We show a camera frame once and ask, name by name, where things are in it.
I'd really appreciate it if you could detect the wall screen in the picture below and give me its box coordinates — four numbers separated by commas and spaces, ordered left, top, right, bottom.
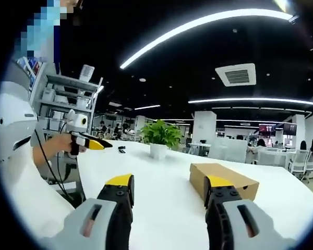
282, 122, 297, 136
258, 123, 277, 136

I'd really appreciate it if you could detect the long curved ceiling light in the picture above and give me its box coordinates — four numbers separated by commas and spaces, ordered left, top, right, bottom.
119, 8, 295, 70

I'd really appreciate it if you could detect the person's white clothing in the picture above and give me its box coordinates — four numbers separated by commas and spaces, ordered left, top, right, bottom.
4, 145, 77, 239

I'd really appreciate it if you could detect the black cable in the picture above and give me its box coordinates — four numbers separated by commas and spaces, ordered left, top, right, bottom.
34, 129, 75, 202

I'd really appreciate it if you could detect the colourful printed board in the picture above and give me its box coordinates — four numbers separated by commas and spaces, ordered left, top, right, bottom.
16, 56, 42, 91

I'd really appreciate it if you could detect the group of white storage boxes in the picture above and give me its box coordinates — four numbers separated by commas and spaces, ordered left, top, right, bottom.
41, 83, 91, 131

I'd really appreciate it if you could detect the square ceiling air vent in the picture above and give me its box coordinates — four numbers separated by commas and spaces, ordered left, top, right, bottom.
214, 62, 257, 88

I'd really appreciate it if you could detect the green potted plant white pot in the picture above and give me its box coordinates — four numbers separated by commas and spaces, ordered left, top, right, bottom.
140, 119, 184, 160

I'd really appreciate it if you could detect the white desk partition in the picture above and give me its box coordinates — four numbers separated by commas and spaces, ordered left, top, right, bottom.
208, 137, 248, 163

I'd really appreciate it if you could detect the white office chair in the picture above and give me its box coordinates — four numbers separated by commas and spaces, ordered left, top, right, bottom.
288, 149, 310, 181

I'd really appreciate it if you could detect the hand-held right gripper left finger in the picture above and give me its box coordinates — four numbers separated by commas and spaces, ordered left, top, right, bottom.
41, 173, 135, 250

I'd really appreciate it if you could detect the white worn device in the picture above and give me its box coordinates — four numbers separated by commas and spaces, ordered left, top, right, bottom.
0, 80, 39, 160

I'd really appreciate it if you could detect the clear plastic container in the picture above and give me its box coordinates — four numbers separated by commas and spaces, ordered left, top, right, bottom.
79, 64, 95, 83

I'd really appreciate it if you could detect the person's left hand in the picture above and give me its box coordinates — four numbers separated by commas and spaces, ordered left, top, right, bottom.
53, 134, 87, 154

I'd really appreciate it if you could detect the white square pillar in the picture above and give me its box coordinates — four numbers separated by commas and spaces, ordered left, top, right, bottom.
193, 110, 218, 145

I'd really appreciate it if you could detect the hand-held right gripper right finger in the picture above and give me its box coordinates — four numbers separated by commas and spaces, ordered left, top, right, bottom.
203, 174, 299, 250

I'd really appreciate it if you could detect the straight ceiling light strip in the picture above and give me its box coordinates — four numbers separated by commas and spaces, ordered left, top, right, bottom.
188, 97, 313, 108

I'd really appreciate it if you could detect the brown cardboard shoe box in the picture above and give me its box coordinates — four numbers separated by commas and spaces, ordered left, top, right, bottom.
189, 162, 260, 202

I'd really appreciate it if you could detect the grey metal shelf unit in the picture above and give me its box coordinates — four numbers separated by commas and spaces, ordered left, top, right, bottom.
30, 73, 104, 203

